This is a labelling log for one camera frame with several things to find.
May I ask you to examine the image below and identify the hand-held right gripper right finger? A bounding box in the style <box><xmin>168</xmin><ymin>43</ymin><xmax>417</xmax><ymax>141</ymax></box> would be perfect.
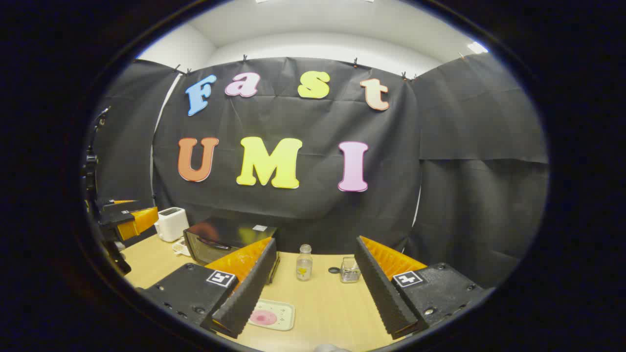
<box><xmin>355</xmin><ymin>236</ymin><xmax>494</xmax><ymax>340</ymax></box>

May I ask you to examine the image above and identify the black electric oven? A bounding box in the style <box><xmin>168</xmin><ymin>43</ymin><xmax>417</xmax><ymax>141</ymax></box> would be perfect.
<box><xmin>183</xmin><ymin>217</ymin><xmax>282</xmax><ymax>285</ymax></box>

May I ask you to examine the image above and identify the white rectangular plate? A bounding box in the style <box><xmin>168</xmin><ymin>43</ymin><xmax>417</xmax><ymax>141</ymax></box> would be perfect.
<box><xmin>247</xmin><ymin>299</ymin><xmax>296</xmax><ymax>331</ymax></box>

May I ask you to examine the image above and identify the white toaster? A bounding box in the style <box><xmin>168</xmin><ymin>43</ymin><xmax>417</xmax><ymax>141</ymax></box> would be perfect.
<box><xmin>155</xmin><ymin>207</ymin><xmax>190</xmax><ymax>242</ymax></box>

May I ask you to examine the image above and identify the clear ribbed glass jar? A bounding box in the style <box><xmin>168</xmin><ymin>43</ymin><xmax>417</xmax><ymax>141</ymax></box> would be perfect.
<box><xmin>340</xmin><ymin>256</ymin><xmax>361</xmax><ymax>284</ymax></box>

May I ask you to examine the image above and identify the black backdrop cloth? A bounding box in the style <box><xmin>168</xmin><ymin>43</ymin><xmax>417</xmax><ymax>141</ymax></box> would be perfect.
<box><xmin>90</xmin><ymin>53</ymin><xmax>549</xmax><ymax>289</ymax></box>

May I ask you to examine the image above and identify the pink ham slice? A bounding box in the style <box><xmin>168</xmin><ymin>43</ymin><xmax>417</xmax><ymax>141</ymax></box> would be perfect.
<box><xmin>249</xmin><ymin>309</ymin><xmax>278</xmax><ymax>327</ymax></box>

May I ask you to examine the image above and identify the clear bottle with yellow flower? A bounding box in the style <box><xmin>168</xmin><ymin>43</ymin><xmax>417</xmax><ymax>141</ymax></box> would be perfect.
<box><xmin>296</xmin><ymin>244</ymin><xmax>313</xmax><ymax>282</ymax></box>

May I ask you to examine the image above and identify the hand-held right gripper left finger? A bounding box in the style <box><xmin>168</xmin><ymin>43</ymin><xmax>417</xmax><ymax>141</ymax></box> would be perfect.
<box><xmin>139</xmin><ymin>237</ymin><xmax>279</xmax><ymax>339</ymax></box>

